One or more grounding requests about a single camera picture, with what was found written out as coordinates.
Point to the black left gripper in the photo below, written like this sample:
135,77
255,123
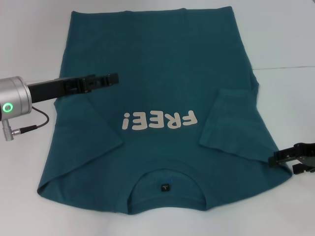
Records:
51,89

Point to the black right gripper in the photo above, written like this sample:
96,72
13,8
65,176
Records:
307,152

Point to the teal blue FREE! t-shirt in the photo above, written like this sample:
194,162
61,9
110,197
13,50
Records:
157,49

